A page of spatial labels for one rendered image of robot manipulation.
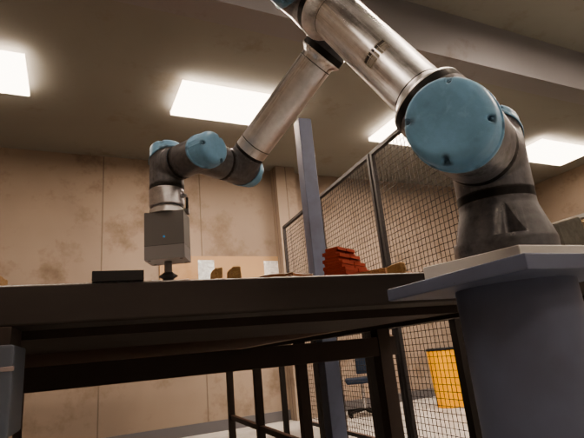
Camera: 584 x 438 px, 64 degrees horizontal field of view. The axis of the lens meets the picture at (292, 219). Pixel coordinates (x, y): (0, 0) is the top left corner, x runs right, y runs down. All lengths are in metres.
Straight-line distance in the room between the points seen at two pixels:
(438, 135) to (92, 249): 5.48
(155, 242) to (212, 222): 5.26
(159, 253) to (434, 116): 0.61
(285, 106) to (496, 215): 0.51
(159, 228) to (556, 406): 0.76
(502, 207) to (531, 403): 0.27
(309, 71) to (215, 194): 5.45
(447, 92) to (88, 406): 5.42
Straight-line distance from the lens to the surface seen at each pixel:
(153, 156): 1.07
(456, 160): 0.63
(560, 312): 0.72
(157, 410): 5.86
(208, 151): 0.96
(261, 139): 1.04
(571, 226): 5.26
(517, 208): 0.75
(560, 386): 0.71
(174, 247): 0.99
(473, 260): 0.72
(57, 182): 6.18
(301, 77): 1.01
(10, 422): 0.78
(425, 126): 0.65
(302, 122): 3.39
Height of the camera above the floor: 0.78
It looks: 16 degrees up
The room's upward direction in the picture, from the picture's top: 5 degrees counter-clockwise
